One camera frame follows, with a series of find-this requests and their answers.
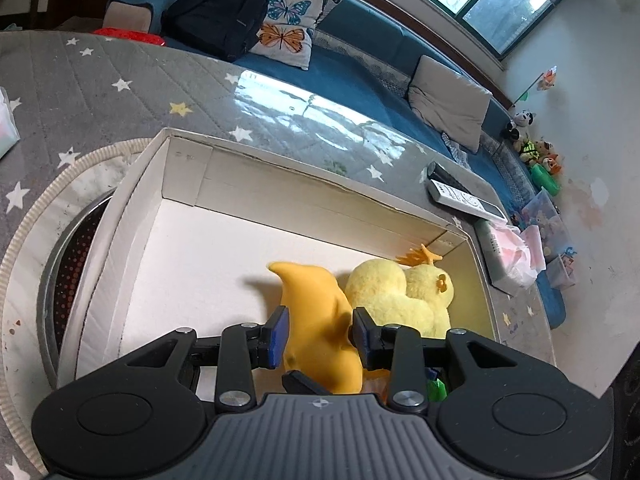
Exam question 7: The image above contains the orange rubber toy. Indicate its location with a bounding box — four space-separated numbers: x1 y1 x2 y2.
268 261 363 394

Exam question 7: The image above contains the green plastic toy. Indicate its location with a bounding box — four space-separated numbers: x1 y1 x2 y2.
425 367 448 402

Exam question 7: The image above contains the yellow plush chick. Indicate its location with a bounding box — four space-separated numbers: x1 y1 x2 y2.
345 246 454 339

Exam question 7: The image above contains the cardboard shoe box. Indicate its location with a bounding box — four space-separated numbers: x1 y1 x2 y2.
58 128 497 385

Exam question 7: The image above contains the pink tissue pack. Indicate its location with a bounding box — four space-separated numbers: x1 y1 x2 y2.
474 220 546 296

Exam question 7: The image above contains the white remote control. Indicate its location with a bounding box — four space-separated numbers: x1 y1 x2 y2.
426 162 508 224

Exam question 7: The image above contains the small clear toy box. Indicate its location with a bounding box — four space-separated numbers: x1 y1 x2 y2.
547 247 577 290

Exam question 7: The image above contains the clear plastic toy bin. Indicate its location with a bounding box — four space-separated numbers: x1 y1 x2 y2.
521 188 573 261

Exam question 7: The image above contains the round induction cooktop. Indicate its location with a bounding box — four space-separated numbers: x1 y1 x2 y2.
38 192 114 391

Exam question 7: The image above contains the green bottle toy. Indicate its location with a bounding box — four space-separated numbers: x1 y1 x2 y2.
530 164 560 196

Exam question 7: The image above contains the grey cushion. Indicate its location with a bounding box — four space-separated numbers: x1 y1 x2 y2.
407 55 492 153

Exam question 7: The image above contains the panda plush toy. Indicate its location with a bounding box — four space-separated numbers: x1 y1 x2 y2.
512 110 536 128

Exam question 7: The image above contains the blue sofa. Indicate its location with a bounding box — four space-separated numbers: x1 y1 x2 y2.
102 0 568 331

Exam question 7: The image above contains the white tissue pack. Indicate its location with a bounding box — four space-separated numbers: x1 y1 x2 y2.
0 88 21 157

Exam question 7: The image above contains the dark backpack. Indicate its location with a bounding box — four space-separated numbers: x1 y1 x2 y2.
160 0 268 62

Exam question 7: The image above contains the butterfly print pillow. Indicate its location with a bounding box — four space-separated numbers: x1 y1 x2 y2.
250 0 342 70

